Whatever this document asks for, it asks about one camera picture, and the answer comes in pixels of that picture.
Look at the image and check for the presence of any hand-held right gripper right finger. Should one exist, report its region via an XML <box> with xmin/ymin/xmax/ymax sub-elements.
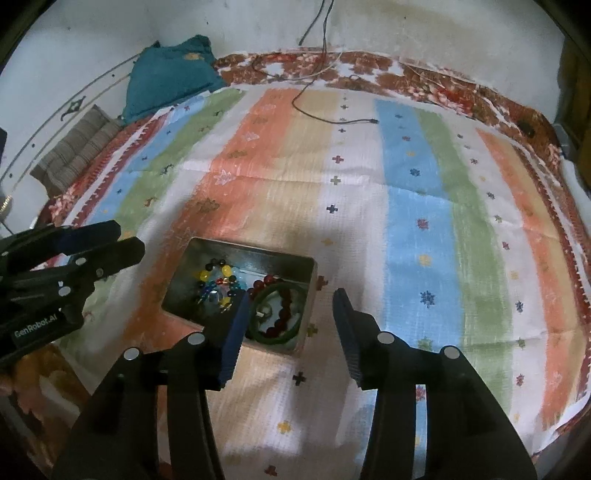
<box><xmin>332</xmin><ymin>287</ymin><xmax>539</xmax><ymax>480</ymax></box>

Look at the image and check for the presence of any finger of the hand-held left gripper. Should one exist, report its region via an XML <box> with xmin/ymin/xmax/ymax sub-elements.
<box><xmin>0</xmin><ymin>220</ymin><xmax>122</xmax><ymax>261</ymax></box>
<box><xmin>0</xmin><ymin>237</ymin><xmax>146</xmax><ymax>301</ymax></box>

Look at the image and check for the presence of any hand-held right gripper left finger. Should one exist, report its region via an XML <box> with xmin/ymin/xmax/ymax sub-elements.
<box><xmin>51</xmin><ymin>290</ymin><xmax>252</xmax><ymax>480</ymax></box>

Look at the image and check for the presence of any green bangle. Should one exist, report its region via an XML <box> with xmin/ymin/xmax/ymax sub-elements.
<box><xmin>247</xmin><ymin>283</ymin><xmax>309</xmax><ymax>343</ymax></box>

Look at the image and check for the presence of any dark red bead bracelet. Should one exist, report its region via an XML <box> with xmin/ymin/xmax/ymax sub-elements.
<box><xmin>247</xmin><ymin>274</ymin><xmax>301</xmax><ymax>337</ymax></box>

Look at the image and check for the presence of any multicolour bead bracelet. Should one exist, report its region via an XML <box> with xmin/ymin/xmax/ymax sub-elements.
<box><xmin>194</xmin><ymin>258</ymin><xmax>245</xmax><ymax>311</ymax></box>

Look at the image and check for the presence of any metal tin box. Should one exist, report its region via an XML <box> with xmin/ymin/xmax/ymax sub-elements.
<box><xmin>161</xmin><ymin>237</ymin><xmax>319</xmax><ymax>358</ymax></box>

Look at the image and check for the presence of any striped grey cushion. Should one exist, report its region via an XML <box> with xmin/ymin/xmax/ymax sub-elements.
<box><xmin>30</xmin><ymin>105</ymin><xmax>123</xmax><ymax>197</ymax></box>

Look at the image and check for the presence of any striped pastel blanket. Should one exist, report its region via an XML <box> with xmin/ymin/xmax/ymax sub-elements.
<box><xmin>60</xmin><ymin>85</ymin><xmax>583</xmax><ymax>480</ymax></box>

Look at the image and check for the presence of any teal cloth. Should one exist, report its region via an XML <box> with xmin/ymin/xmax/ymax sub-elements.
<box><xmin>122</xmin><ymin>34</ymin><xmax>227</xmax><ymax>125</ymax></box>

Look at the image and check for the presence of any long black cable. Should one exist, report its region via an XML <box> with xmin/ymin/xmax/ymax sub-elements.
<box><xmin>292</xmin><ymin>0</ymin><xmax>379</xmax><ymax>125</ymax></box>

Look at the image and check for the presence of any white cable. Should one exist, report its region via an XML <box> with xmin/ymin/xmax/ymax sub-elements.
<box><xmin>272</xmin><ymin>51</ymin><xmax>345</xmax><ymax>83</ymax></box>

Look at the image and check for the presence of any short black cable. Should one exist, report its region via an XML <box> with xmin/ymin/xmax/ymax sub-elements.
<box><xmin>298</xmin><ymin>0</ymin><xmax>326</xmax><ymax>46</ymax></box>

